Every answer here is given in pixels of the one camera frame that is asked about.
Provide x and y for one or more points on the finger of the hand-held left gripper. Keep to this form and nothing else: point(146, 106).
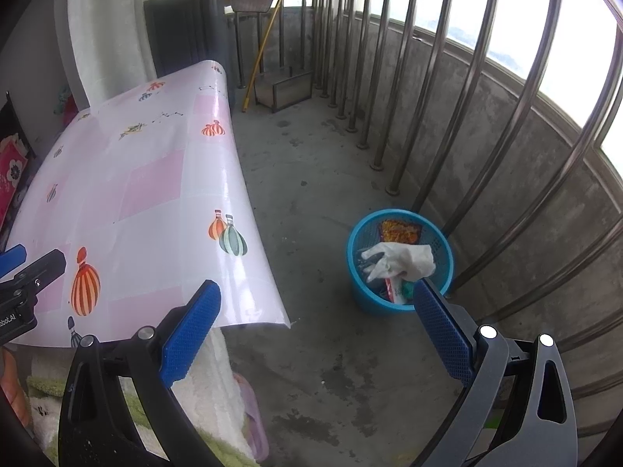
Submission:
point(44, 265)
point(12, 258)

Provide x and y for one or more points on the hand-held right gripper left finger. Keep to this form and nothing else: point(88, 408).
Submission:
point(190, 331)

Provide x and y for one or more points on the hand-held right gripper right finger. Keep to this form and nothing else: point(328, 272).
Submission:
point(443, 331)

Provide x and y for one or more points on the blue plastic waste basket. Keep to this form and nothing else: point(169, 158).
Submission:
point(370, 296)

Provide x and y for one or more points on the white fluffy towel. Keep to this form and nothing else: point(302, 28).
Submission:
point(214, 389)

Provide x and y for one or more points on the green fluffy towel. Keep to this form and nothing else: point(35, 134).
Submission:
point(44, 384)

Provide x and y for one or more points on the white tissue paper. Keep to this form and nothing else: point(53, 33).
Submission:
point(404, 258)

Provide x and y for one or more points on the pink floral blanket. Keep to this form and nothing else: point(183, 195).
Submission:
point(12, 170)

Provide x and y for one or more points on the orange snack packet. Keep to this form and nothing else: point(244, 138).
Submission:
point(399, 231)

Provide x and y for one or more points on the pink plastic object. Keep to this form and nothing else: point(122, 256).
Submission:
point(255, 423)

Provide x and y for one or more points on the metal window railing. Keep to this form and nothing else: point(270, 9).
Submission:
point(393, 186)

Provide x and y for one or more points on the colourful clothes pile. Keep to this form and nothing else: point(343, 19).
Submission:
point(68, 104)

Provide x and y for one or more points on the white curtain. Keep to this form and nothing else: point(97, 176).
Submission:
point(107, 34)

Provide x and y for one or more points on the dark grey cabinet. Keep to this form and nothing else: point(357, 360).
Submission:
point(180, 29)

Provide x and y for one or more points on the yellow broom stick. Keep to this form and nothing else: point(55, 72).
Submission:
point(260, 58)

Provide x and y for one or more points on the metal frame glass tank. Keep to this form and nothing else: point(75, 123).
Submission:
point(292, 90)

